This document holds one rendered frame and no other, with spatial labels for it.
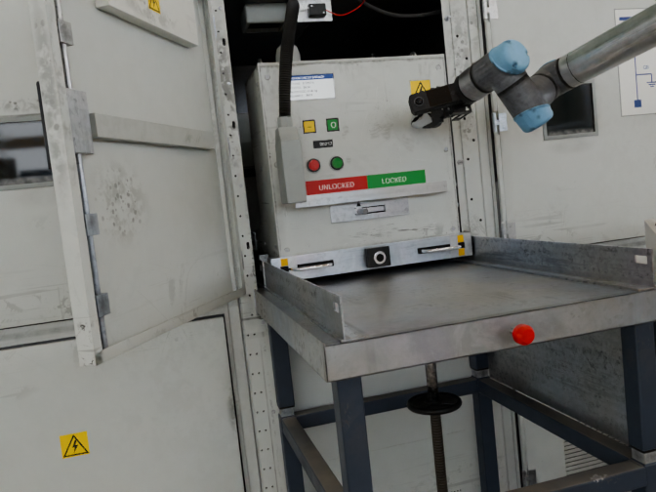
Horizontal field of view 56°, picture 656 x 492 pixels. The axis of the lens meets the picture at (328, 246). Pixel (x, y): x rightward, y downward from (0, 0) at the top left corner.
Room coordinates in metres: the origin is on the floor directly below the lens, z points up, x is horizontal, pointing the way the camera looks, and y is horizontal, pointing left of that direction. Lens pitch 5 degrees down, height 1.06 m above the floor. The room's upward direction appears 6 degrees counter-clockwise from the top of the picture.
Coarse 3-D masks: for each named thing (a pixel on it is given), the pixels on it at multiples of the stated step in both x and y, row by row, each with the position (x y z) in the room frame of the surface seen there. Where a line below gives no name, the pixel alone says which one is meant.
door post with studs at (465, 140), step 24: (456, 0) 1.71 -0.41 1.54; (456, 24) 1.71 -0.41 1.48; (456, 48) 1.71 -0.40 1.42; (456, 72) 1.71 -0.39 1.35; (456, 144) 1.71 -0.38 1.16; (456, 168) 1.71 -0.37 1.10; (480, 192) 1.72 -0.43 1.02; (480, 216) 1.72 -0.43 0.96; (504, 456) 1.72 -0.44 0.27; (504, 480) 1.72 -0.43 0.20
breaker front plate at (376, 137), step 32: (320, 64) 1.56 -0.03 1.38; (352, 64) 1.58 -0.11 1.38; (384, 64) 1.60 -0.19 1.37; (416, 64) 1.62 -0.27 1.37; (352, 96) 1.58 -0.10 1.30; (384, 96) 1.60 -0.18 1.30; (320, 128) 1.55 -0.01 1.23; (352, 128) 1.58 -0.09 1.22; (384, 128) 1.60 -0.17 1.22; (448, 128) 1.64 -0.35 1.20; (320, 160) 1.55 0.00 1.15; (352, 160) 1.57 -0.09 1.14; (384, 160) 1.59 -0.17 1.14; (416, 160) 1.62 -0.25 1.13; (448, 160) 1.64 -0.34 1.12; (448, 192) 1.64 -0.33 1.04; (288, 224) 1.53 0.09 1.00; (320, 224) 1.55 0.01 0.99; (352, 224) 1.57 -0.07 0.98; (384, 224) 1.59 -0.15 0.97; (416, 224) 1.61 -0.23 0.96; (448, 224) 1.64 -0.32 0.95; (288, 256) 1.52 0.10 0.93
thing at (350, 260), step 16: (416, 240) 1.60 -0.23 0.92; (432, 240) 1.61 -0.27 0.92; (448, 240) 1.62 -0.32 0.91; (464, 240) 1.63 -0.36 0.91; (304, 256) 1.52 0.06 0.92; (320, 256) 1.53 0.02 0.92; (336, 256) 1.54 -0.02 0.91; (352, 256) 1.55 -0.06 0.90; (400, 256) 1.59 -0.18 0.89; (416, 256) 1.60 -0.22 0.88; (432, 256) 1.61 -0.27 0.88; (448, 256) 1.62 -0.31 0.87; (304, 272) 1.52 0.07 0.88; (320, 272) 1.53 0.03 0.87; (336, 272) 1.54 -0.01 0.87
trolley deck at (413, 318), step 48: (336, 288) 1.44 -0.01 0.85; (384, 288) 1.36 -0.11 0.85; (432, 288) 1.29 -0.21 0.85; (480, 288) 1.23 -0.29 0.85; (528, 288) 1.17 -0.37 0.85; (576, 288) 1.12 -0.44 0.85; (288, 336) 1.16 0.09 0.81; (384, 336) 0.92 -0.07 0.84; (432, 336) 0.94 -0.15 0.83; (480, 336) 0.96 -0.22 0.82
